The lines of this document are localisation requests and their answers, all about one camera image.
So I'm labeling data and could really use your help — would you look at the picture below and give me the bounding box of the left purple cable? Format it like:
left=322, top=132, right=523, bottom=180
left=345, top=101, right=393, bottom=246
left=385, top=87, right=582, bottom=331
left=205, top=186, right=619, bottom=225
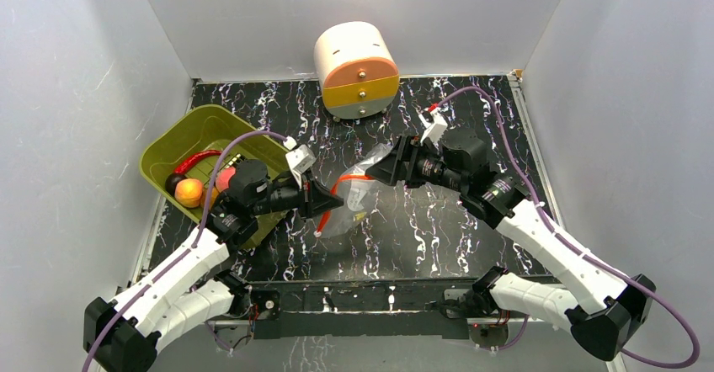
left=80, top=130, right=296, bottom=372

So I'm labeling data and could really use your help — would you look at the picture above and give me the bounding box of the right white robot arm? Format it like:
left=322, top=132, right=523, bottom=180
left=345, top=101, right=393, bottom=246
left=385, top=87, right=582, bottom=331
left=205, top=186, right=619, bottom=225
left=365, top=130, right=652, bottom=361

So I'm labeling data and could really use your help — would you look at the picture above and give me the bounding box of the aluminium frame rail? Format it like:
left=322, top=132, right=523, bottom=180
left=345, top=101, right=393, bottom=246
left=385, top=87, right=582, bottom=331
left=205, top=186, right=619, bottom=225
left=105, top=283, right=629, bottom=372

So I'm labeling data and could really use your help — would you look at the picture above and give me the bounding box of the clear zip bag orange zipper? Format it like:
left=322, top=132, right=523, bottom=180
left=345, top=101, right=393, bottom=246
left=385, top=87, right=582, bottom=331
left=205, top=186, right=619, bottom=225
left=314, top=143, right=391, bottom=238

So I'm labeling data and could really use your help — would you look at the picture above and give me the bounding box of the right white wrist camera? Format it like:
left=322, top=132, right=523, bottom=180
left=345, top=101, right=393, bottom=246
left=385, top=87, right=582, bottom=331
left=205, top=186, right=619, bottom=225
left=418, top=104, right=448, bottom=144

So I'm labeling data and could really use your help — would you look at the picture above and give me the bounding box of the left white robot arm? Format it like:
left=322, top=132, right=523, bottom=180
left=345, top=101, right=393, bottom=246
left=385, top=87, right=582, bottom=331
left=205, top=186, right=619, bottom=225
left=82, top=159, right=344, bottom=371

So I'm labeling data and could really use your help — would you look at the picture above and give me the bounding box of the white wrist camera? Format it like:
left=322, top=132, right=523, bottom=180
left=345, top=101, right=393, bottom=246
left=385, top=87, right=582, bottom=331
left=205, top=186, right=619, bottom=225
left=283, top=136, right=316, bottom=186
left=418, top=104, right=448, bottom=144

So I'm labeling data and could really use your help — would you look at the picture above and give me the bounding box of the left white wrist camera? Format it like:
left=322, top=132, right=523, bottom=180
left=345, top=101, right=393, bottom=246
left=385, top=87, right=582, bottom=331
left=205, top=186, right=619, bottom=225
left=283, top=136, right=316, bottom=186

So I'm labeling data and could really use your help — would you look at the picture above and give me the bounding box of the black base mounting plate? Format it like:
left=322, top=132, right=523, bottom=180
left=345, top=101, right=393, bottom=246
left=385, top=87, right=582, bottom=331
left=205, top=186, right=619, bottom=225
left=252, top=278, right=487, bottom=339

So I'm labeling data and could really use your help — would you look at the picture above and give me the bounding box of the white cylindrical drawer cabinet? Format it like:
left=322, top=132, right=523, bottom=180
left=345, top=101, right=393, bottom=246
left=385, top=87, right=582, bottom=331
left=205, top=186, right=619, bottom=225
left=313, top=21, right=400, bottom=121

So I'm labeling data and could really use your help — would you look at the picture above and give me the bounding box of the purple cable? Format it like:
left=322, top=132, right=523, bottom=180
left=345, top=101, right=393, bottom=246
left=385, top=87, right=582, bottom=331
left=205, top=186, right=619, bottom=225
left=80, top=130, right=296, bottom=372
left=429, top=85, right=701, bottom=370

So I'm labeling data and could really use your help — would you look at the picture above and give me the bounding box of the olive green plastic basket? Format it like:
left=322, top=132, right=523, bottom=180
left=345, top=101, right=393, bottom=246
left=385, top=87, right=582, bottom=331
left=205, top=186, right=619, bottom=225
left=139, top=104, right=288, bottom=226

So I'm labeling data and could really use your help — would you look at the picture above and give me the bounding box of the dark purple toy plum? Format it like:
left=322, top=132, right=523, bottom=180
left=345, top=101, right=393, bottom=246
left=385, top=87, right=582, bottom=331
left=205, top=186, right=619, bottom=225
left=164, top=173, right=186, bottom=196

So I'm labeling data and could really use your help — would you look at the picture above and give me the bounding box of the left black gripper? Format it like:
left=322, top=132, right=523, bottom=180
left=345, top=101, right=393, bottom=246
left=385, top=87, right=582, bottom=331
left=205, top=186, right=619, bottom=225
left=251, top=170, right=344, bottom=224

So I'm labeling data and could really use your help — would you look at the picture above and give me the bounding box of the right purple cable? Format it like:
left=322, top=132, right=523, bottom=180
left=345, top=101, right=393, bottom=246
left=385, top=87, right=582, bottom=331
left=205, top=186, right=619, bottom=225
left=429, top=85, right=701, bottom=370

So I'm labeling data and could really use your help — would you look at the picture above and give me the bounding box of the red toy chili pepper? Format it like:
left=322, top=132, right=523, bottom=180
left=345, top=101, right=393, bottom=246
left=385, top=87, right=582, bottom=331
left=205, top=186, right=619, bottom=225
left=173, top=150, right=222, bottom=175

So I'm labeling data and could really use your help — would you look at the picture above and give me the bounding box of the orange peach toy fruit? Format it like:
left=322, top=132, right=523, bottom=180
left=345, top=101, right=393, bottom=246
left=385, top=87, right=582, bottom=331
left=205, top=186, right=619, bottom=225
left=173, top=178, right=204, bottom=209

